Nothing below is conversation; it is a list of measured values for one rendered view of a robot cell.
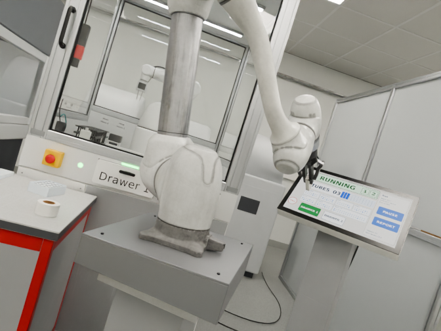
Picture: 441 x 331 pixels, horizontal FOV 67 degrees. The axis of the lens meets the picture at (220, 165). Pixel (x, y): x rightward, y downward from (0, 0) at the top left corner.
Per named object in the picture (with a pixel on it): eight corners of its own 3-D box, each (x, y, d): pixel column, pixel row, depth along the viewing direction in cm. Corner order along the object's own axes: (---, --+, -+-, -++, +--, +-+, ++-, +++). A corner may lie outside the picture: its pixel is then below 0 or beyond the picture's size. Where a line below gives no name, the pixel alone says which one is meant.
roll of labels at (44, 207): (60, 217, 111) (63, 206, 111) (39, 217, 105) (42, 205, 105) (51, 210, 115) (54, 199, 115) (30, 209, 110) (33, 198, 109)
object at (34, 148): (229, 222, 169) (238, 195, 169) (18, 164, 150) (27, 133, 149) (205, 191, 262) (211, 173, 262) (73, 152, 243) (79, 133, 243)
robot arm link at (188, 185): (168, 228, 84) (188, 143, 83) (146, 207, 100) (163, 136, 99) (221, 233, 93) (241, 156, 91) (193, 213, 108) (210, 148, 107)
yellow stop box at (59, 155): (57, 169, 148) (62, 153, 148) (40, 163, 147) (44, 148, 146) (60, 167, 153) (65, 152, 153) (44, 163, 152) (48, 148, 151)
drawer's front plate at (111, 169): (152, 198, 160) (159, 176, 159) (91, 181, 154) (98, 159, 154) (152, 198, 161) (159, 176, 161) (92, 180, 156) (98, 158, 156)
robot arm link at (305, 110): (295, 123, 125) (285, 146, 118) (293, 88, 115) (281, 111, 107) (325, 126, 121) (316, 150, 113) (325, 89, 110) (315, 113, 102)
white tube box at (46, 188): (46, 197, 128) (49, 188, 128) (26, 190, 129) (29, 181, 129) (64, 194, 141) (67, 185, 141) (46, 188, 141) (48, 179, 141)
